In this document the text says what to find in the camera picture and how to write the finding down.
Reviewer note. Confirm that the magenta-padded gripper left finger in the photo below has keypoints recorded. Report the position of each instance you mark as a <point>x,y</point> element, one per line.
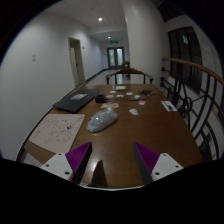
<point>59,164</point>

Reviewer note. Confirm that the glass double door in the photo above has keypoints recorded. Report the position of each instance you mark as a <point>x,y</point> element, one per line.
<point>115,58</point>

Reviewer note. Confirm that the black closed laptop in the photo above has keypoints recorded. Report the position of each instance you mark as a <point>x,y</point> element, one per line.
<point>75,101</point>

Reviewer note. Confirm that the small black adapter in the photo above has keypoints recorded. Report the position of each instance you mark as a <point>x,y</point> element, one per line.
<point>145,92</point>

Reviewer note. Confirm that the wooden chair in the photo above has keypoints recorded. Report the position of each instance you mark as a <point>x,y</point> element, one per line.
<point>126,64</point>

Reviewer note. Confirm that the white wall switch plate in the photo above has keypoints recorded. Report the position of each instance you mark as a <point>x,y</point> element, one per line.
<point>34,58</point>

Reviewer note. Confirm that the green exit sign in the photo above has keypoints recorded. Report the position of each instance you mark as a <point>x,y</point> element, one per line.
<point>114,42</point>

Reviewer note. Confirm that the white and brown sticker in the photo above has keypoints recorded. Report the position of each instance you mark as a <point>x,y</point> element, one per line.
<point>133,111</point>

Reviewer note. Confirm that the white side door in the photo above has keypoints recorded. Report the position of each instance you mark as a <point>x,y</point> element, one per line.
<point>76,63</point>

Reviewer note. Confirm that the small black box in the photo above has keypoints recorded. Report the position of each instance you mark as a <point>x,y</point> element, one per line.
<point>100,98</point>

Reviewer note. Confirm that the wooden armchair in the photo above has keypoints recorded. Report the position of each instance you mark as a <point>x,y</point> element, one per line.
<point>128,71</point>

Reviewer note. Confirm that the dark window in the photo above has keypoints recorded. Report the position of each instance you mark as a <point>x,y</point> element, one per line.
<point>185,56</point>

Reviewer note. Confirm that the orange and white sticker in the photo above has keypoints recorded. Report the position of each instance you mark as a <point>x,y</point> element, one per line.
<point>115,105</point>

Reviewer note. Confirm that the transparent computer mouse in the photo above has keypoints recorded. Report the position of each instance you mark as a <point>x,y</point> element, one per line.
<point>101,120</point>

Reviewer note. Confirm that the red and white sticker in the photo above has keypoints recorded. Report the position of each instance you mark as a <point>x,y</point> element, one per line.
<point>141,102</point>

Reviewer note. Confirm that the white paper card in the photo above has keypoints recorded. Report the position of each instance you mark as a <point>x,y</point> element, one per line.
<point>169,106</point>

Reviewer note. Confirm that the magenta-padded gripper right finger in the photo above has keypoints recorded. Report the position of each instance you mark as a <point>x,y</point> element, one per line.
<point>165,165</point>

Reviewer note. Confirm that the white oval sticker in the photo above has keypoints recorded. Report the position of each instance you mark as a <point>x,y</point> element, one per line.
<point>112,91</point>

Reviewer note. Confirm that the tan sticker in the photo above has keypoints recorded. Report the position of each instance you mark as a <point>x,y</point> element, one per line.
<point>105,105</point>

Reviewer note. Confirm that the white printed mouse pad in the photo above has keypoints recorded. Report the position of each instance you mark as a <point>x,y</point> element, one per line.
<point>56,131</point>

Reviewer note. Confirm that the small white box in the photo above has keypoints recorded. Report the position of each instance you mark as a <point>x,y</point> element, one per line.
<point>120,88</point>

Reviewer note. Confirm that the round ceiling light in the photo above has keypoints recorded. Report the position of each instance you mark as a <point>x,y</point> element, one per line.
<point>100,19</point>

